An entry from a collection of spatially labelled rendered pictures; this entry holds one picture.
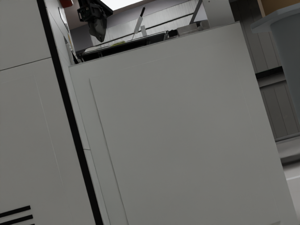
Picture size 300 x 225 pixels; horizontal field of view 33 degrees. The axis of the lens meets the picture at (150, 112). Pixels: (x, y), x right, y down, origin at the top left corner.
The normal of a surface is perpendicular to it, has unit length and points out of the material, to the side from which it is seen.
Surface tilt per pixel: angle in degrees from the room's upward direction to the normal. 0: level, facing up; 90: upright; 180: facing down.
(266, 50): 90
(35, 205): 90
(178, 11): 90
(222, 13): 90
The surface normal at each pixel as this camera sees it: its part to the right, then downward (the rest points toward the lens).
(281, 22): -0.71, 0.15
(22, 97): 0.03, -0.09
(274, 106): -0.23, -0.01
